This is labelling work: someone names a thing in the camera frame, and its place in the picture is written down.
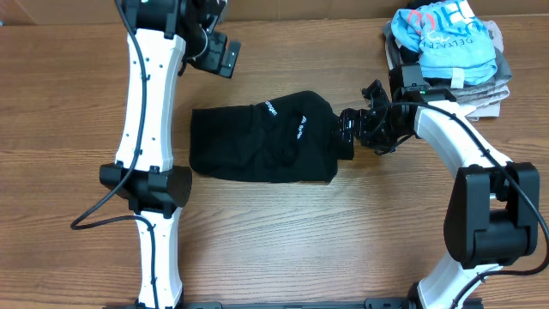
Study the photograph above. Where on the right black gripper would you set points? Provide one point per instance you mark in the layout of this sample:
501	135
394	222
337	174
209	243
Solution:
363	132

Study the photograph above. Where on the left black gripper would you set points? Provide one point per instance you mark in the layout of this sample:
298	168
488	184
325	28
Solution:
213	62

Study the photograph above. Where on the black polo shirt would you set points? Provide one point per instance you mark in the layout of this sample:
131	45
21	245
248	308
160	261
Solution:
288	139

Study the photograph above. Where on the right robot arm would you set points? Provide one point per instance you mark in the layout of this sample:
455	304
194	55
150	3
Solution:
493	217

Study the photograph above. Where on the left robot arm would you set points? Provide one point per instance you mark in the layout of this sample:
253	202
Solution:
163	37

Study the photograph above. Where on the light blue printed t-shirt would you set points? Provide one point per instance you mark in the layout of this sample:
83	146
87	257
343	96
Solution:
450	41

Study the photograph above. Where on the beige folded garment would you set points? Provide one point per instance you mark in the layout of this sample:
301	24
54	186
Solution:
484	109

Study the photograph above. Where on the grey folded garment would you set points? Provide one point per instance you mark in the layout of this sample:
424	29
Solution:
493	86

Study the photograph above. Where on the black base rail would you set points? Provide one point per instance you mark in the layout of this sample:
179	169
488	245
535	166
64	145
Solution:
291	305

